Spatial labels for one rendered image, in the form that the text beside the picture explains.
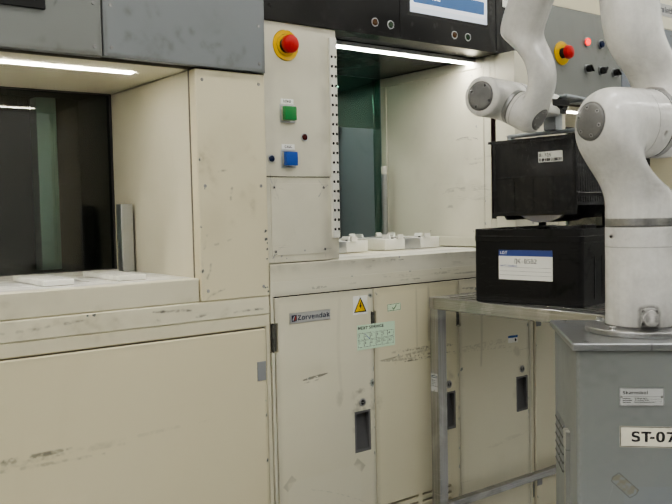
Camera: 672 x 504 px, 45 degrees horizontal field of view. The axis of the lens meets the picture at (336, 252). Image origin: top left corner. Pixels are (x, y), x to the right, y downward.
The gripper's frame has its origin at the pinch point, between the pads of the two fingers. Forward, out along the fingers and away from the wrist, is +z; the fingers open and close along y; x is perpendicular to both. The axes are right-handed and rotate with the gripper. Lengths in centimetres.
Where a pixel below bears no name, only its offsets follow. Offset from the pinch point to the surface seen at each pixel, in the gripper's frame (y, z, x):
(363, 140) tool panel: -93, 40, 2
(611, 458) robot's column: 37, -53, -65
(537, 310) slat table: 5, -19, -46
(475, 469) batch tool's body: -28, 5, -94
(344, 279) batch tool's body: -34, -38, -39
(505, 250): -5.3, -14.0, -33.3
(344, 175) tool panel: -104, 42, -9
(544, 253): 4.6, -14.0, -33.9
